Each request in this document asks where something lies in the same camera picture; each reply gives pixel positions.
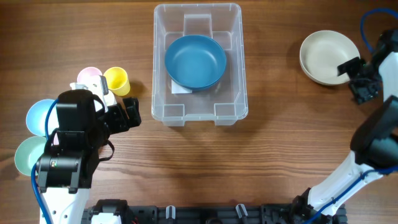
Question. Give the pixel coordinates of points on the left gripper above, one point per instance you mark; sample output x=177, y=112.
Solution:
x=123, y=122

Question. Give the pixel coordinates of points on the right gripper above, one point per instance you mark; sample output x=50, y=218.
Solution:
x=361, y=99

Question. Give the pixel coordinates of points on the cream cup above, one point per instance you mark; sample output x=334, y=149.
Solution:
x=107, y=100

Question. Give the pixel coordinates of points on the yellow cup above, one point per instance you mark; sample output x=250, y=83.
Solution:
x=117, y=80

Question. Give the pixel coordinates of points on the cream bowl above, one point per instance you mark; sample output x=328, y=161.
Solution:
x=322, y=52

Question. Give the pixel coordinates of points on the pink cup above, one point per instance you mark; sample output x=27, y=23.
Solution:
x=88, y=75

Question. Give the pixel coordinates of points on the clear plastic storage container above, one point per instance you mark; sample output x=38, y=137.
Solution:
x=227, y=101

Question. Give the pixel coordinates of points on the light blue small bowl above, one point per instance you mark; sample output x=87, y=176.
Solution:
x=35, y=119

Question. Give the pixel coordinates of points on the pink small bowl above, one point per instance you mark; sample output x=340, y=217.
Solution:
x=55, y=140

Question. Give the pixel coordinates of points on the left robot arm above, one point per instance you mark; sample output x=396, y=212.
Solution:
x=62, y=176

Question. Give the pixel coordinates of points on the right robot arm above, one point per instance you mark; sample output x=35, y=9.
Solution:
x=373, y=147

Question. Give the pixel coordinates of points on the white paper label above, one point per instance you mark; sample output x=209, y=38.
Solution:
x=177, y=89

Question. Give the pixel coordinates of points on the mint green small bowl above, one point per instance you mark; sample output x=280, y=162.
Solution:
x=28, y=153

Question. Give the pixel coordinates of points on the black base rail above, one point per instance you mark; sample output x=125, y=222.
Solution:
x=118, y=211

